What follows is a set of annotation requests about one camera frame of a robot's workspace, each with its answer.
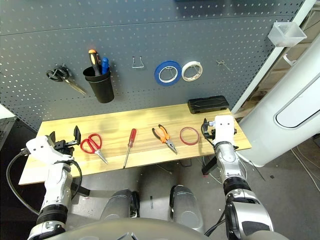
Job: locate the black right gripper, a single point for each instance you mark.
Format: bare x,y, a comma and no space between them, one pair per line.
212,133

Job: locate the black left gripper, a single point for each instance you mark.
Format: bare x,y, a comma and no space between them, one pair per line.
65,147

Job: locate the red tape roll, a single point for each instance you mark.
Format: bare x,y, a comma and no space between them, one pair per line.
180,136

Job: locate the orange black needle-nose pliers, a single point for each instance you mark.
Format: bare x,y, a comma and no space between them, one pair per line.
167,140

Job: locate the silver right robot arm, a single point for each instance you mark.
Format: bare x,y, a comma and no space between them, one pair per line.
232,160

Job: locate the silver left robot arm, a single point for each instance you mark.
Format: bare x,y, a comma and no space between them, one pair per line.
56,185

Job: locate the grey perforated pegboard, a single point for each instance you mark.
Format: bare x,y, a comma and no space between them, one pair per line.
175,30

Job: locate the black plastic tool case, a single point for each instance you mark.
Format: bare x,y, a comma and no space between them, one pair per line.
207,105

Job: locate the black plastic cup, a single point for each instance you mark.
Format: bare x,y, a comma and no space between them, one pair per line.
102,90

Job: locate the white curved machine housing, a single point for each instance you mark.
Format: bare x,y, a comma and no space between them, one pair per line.
275,140

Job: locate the white tape roll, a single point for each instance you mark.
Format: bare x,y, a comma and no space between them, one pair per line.
184,75

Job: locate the blue tape roll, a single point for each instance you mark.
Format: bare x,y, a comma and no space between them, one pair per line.
158,77

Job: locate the silver right robot leg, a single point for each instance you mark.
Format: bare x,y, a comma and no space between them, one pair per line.
186,207

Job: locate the silver robot leg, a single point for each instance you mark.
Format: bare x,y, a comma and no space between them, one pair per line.
186,207
117,207

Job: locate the silver left robot leg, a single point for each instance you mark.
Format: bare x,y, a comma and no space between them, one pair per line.
117,207

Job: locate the short dark floor tape strip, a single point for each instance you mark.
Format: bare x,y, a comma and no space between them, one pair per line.
151,202

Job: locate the white plastic hook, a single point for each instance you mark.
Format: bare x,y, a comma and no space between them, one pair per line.
287,60

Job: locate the grey robot torso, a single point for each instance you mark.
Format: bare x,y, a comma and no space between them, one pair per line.
135,230

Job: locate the translucent plastic bin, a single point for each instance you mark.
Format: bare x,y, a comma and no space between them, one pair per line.
287,37

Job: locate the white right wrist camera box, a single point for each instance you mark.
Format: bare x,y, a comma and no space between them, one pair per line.
225,128

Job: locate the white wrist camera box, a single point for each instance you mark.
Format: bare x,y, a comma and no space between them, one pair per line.
225,128
40,148

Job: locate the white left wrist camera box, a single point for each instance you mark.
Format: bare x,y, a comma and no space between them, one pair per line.
40,148

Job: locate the black table foot bracket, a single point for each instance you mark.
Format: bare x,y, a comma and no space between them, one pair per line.
210,166
82,191

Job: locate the white pegboard frame post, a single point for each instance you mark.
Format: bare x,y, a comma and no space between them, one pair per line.
262,72

